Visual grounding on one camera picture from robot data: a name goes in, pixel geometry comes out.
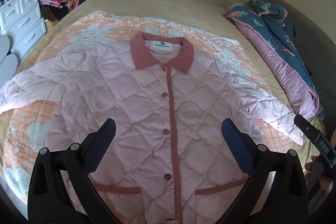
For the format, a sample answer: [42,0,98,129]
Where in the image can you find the pink quilted jacket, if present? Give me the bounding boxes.
[1,32,303,223]

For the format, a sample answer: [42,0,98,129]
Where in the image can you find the person's right hand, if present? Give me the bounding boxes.
[305,155,334,201]

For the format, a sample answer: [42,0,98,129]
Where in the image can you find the orange white plaid blanket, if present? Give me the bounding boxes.
[2,10,289,201]

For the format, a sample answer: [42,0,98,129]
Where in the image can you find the grey upholstered headboard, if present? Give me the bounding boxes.
[263,0,336,137]

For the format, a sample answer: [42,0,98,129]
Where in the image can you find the white round chair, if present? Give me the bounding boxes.
[0,35,18,84]

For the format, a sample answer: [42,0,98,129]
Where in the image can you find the blue floral pink duvet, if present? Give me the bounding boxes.
[223,0,325,121]

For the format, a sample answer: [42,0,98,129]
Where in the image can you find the white drawer chest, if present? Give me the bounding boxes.
[1,0,46,61]

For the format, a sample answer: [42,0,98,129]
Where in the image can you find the bed with beige cover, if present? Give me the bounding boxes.
[0,0,328,214]

